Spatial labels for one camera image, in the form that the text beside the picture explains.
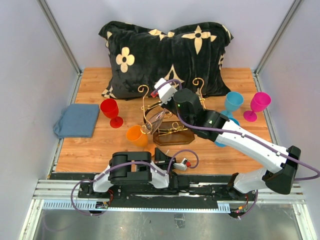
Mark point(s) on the magenta plastic wine glass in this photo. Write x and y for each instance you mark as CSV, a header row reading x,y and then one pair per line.
x,y
259,102

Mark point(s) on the blue cloth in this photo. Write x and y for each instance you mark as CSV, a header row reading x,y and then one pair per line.
x,y
77,121

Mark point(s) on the right aluminium frame post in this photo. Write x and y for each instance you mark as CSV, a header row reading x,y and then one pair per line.
x,y
278,34

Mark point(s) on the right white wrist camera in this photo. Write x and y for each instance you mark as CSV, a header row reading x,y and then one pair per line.
x,y
164,90

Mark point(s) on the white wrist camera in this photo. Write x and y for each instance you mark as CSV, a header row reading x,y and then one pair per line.
x,y
164,90
183,165

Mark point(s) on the left aluminium frame post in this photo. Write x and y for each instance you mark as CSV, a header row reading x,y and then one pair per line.
x,y
59,35

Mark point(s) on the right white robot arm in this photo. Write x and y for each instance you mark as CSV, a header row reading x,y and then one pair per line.
x,y
279,163

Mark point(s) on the aluminium frame post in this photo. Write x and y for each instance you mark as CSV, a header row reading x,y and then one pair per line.
x,y
278,34
59,35

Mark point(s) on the black floral pillow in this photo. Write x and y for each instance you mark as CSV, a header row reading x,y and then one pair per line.
x,y
141,56

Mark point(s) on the orange plastic wine glass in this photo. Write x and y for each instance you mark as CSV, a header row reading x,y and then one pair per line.
x,y
136,137

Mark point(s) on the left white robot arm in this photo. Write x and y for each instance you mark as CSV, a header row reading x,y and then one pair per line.
x,y
141,172

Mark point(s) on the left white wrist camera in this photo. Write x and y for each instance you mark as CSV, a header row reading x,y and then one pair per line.
x,y
183,165

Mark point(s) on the clear glass wine glass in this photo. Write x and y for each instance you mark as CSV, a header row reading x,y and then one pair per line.
x,y
153,123

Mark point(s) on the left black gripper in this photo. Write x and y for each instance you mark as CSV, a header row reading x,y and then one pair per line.
x,y
161,161

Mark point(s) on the gold wire glass rack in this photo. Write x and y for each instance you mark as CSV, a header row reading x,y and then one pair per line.
x,y
171,130

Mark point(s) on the red plastic wine glass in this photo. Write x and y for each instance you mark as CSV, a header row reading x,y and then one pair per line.
x,y
110,109

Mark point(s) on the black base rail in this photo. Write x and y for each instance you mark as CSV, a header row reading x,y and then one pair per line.
x,y
188,193

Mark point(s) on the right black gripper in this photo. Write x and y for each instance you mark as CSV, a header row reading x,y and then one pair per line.
x,y
167,105

